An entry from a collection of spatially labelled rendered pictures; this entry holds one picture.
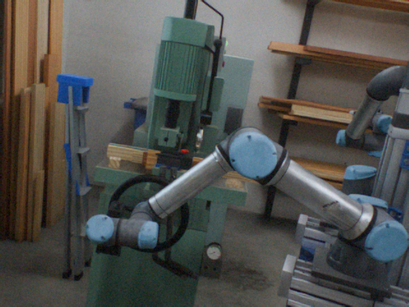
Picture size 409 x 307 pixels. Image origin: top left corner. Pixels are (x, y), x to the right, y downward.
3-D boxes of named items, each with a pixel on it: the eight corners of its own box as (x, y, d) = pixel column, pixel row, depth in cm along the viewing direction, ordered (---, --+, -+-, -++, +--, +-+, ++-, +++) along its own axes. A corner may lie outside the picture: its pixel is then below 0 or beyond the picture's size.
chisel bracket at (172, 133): (156, 148, 184) (160, 128, 182) (161, 142, 198) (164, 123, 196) (174, 151, 184) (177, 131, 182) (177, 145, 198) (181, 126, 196)
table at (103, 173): (85, 187, 167) (87, 172, 166) (106, 168, 197) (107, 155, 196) (246, 215, 166) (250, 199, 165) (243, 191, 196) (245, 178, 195)
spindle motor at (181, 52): (149, 96, 176) (161, 14, 170) (156, 93, 193) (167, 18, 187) (194, 103, 176) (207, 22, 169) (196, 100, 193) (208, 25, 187)
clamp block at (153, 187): (147, 190, 166) (151, 167, 164) (153, 180, 179) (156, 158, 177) (186, 197, 166) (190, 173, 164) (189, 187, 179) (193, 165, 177)
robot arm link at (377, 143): (356, 151, 212) (362, 128, 210) (380, 155, 212) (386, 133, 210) (361, 155, 205) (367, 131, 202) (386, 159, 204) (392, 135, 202)
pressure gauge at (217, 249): (204, 263, 174) (207, 243, 172) (204, 258, 178) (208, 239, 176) (220, 265, 174) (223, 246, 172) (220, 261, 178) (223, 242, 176)
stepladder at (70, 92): (54, 279, 264) (52, 74, 239) (69, 260, 288) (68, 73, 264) (82, 281, 263) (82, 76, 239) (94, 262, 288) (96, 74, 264)
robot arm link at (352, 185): (336, 190, 192) (343, 160, 189) (368, 196, 192) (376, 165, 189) (343, 199, 180) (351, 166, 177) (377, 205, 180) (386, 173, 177)
